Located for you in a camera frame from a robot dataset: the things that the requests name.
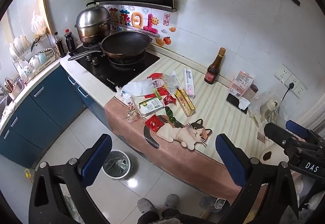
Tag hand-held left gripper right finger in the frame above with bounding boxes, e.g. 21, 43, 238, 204
215, 133, 300, 224

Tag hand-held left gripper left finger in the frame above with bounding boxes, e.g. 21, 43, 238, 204
29, 133, 113, 224

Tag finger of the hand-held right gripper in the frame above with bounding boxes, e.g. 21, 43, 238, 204
263, 122, 294, 147
285, 120, 311, 139

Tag white round waste bin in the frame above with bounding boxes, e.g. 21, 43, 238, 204
102, 150, 131, 179

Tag large red foil wrapper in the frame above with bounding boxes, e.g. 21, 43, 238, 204
145, 115, 165, 133

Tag white green carton box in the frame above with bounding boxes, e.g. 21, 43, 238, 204
138, 97, 164, 116

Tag white paper roll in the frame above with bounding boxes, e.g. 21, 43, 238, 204
260, 145, 289, 166

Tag clear bag with white item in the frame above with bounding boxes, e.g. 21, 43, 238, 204
247, 92, 283, 126

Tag blue grey slipper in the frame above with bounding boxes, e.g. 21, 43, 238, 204
199, 196, 230, 213

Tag black smartphone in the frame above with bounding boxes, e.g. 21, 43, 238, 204
226, 93, 249, 115

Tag small clear printed wrapper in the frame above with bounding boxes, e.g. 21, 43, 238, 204
126, 97, 139, 124

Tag cat print counter mat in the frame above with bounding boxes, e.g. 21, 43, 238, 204
104, 56, 300, 204

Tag pink white packet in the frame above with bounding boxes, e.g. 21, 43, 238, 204
231, 71, 255, 97

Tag grey fluffy slipper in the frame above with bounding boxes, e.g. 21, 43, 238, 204
164, 194, 180, 211
137, 199, 155, 213

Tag yellow-capped cooking oil bottle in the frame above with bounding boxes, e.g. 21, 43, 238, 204
24, 169, 35, 184

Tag person's black fleece trousers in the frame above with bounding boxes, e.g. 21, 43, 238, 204
152, 209, 212, 224

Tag yellow patterned box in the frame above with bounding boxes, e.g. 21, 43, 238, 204
175, 88, 196, 117

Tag green candy wrapper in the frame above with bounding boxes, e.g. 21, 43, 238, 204
165, 106, 179, 125

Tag grey fleece cloth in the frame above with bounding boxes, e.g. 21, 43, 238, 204
138, 211, 163, 224

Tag white plastic bag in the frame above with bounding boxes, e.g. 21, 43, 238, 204
115, 79, 156, 101

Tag black gas stove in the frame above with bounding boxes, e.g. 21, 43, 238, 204
68, 45, 161, 92

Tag brown glass sauce bottle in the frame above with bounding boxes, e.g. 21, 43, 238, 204
204, 47, 226, 85

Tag pink white toothpaste box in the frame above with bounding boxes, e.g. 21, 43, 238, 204
183, 68, 197, 99

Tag green red wrapper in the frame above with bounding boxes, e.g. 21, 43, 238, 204
154, 88, 168, 99

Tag clear plastic blister pack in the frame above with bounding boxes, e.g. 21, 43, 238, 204
164, 71, 182, 92

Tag red white snack packet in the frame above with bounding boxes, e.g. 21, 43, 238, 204
147, 73, 165, 87

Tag chopstick holder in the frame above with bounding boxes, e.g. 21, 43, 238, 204
4, 78, 24, 100

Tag metal dish rack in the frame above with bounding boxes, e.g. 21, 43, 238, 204
9, 33, 60, 85

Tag dark soy sauce bottle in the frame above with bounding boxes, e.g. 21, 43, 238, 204
54, 32, 67, 58

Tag black frying pan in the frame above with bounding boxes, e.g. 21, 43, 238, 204
67, 30, 151, 61

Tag red-capped dark sauce bottle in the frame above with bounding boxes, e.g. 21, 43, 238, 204
64, 29, 76, 52

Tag steel steamer pot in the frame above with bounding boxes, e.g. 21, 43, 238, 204
74, 2, 112, 46

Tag hanging clear plastic bag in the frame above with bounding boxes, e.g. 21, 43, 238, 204
30, 11, 48, 35

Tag wooden cutting board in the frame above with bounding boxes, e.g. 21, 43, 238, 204
38, 0, 54, 35

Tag white wall socket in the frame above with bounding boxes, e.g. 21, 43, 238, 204
274, 64, 292, 83
284, 74, 300, 91
292, 82, 308, 99

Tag black plug with cable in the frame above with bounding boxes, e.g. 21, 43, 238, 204
281, 82, 295, 101

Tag colourful wall sticker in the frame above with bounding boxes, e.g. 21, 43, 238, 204
108, 5, 176, 47

